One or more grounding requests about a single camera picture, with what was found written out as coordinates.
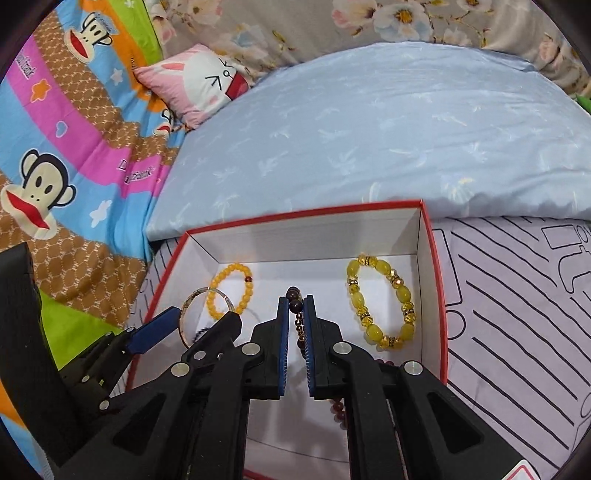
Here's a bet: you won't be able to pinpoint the pink rabbit pillow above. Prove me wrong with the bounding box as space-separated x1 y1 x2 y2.
134 44 254 130

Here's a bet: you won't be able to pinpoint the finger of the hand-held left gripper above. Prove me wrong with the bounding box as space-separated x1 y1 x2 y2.
60 306 182 385
181 311 244 365

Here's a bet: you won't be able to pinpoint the light blue pillow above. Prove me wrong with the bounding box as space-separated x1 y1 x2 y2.
145 41 591 241

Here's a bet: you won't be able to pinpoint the red cardboard box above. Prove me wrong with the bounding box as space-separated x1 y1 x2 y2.
124 199 450 480

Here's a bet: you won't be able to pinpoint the yellow crystal bracelet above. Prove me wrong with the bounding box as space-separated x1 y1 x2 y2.
346 254 417 352

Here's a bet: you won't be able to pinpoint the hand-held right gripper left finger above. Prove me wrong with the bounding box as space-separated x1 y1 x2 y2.
60 296 290 480

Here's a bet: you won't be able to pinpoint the dark bead bracelet gold accents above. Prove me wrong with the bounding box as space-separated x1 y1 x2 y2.
285 286 311 365

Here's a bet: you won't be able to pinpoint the yellow bead bracelet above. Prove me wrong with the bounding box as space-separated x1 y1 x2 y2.
209 262 254 321

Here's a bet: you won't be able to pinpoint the grey floral quilt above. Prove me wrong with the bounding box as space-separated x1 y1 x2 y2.
143 0 591 100

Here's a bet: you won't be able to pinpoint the garnet bead strand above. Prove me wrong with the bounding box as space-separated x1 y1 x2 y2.
325 357 398 432

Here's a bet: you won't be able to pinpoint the colourful cartoon monkey blanket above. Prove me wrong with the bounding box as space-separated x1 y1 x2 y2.
0 0 185 444

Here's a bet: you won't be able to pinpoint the gold bangle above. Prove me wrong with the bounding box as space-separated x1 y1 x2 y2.
179 287 237 349

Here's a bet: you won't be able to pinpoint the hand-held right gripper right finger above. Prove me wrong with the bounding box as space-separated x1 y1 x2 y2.
304 294 523 480

